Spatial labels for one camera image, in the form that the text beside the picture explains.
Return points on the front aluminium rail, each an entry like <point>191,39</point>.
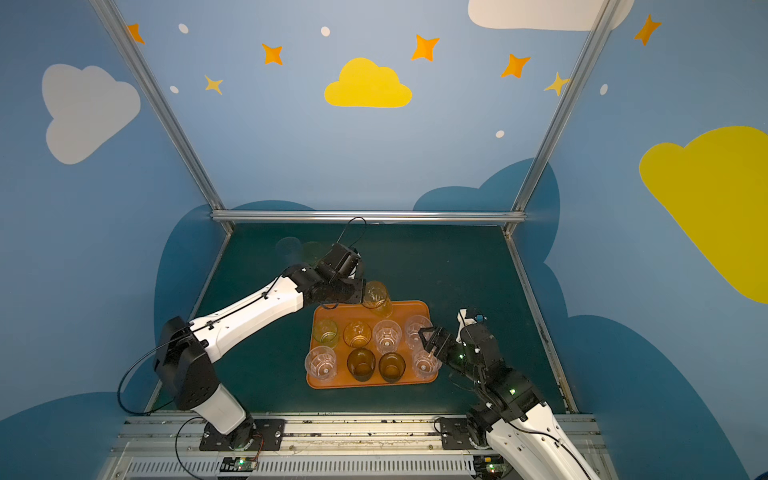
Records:
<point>314,446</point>

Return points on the aluminium right frame post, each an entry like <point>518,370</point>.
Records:
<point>583,67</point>

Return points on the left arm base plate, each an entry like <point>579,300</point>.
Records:
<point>260,434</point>

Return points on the clear faceted glass back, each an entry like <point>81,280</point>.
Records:
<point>321,364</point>

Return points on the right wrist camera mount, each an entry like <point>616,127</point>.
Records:
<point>466,317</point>

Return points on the short green glass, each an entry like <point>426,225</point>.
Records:
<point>325,332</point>

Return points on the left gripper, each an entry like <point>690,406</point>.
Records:
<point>352,289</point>

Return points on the tall amber glass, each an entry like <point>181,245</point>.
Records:
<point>376,298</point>

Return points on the aluminium rear frame bar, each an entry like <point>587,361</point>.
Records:
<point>337,217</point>

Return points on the tall clear bluish glass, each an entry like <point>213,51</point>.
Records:
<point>289,250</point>

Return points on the small olive textured cup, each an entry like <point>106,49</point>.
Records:
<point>392,367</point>

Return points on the dark olive textured cup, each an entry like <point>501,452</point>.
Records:
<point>361,363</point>

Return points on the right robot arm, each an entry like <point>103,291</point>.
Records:
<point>513,419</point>

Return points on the right controller board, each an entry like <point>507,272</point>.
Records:
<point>488,467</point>

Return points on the short yellow glass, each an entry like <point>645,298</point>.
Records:
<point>357,334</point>

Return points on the orange plastic tray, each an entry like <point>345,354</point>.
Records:
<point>343,315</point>

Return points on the clear faceted glass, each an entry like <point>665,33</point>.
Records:
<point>387,336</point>
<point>411,331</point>
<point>425,366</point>
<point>321,364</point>

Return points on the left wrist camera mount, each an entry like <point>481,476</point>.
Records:
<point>339,262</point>

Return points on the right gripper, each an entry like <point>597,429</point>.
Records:
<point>445,345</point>

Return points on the controller board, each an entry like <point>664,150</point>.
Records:
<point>488,467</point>
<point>238,464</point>

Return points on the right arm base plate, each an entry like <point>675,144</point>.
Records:
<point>460,433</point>

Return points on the tall green glass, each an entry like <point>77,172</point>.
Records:
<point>313,252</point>

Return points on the aluminium left frame post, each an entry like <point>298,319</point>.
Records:
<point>113,22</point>

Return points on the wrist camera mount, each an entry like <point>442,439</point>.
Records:
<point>339,262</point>
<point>466,317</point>

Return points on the left controller board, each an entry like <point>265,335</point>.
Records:
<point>238,464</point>

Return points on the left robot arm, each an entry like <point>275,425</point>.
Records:
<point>187,351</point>

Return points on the aluminium frame post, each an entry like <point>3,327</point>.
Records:
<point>583,67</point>
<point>113,22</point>

